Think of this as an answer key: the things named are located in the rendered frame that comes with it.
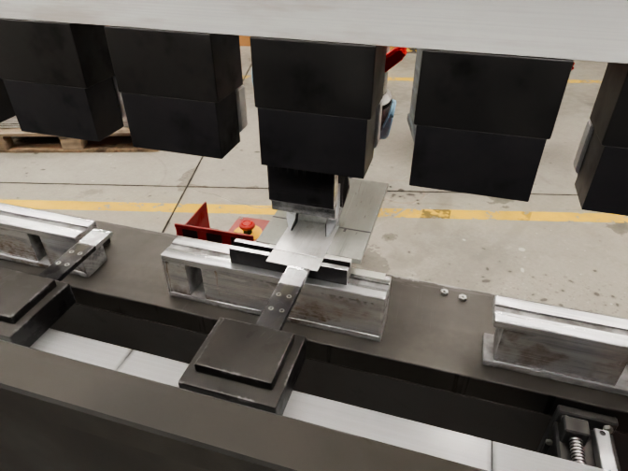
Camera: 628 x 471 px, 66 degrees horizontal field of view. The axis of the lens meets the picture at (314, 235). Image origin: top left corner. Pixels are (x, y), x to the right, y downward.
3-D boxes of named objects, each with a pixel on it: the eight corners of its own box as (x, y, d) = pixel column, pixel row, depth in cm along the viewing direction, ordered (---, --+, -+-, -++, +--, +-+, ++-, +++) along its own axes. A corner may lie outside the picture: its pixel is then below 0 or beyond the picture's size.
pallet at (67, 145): (182, 110, 408) (179, 93, 400) (159, 151, 342) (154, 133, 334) (38, 111, 406) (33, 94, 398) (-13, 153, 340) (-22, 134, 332)
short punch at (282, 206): (336, 215, 73) (338, 158, 67) (333, 222, 71) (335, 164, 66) (274, 206, 75) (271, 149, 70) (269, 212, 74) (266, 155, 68)
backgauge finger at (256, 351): (335, 283, 75) (336, 258, 72) (278, 429, 54) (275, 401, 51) (264, 269, 77) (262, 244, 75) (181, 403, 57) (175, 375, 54)
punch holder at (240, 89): (249, 135, 74) (239, 19, 64) (224, 159, 67) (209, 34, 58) (162, 124, 77) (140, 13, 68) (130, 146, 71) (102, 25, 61)
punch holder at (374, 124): (378, 152, 69) (389, 29, 60) (366, 179, 62) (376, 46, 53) (279, 139, 73) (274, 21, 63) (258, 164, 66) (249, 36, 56)
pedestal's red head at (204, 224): (278, 257, 133) (275, 201, 123) (258, 295, 121) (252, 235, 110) (211, 246, 138) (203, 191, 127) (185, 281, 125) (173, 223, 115)
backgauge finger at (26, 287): (135, 244, 83) (129, 220, 80) (20, 358, 63) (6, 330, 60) (77, 233, 86) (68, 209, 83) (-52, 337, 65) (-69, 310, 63)
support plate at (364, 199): (388, 187, 98) (388, 183, 98) (360, 264, 78) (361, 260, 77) (304, 175, 103) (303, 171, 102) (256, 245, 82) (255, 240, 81)
